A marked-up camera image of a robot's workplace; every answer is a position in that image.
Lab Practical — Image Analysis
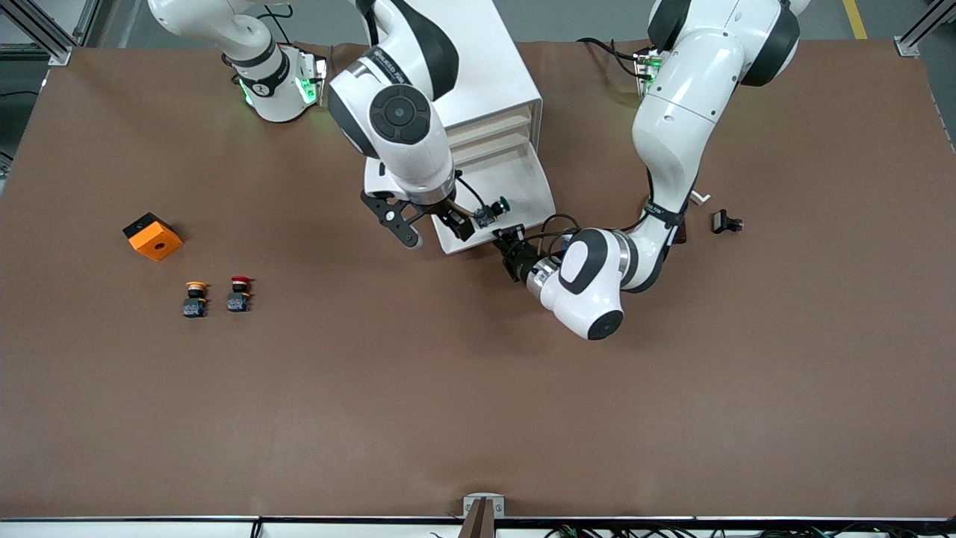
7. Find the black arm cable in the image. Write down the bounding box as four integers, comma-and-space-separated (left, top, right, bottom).
521, 213, 585, 261
451, 170, 488, 219

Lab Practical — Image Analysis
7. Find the orange button housing box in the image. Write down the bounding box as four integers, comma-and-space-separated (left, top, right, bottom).
122, 212, 184, 262

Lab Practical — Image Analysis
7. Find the aluminium frame profile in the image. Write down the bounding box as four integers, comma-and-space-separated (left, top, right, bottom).
893, 0, 956, 59
0, 0, 102, 67

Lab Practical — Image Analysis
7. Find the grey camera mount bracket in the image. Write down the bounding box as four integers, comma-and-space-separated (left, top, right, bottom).
462, 492, 506, 538

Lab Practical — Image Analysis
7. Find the brown table mat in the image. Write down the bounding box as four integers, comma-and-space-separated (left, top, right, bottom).
0, 40, 956, 521

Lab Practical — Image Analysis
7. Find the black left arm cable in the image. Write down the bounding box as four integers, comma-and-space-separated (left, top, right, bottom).
521, 213, 585, 261

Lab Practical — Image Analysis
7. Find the green push button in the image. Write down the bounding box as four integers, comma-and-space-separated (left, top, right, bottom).
475, 196, 513, 229

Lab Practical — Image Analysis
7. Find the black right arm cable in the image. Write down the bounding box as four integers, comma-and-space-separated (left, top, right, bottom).
451, 170, 488, 219

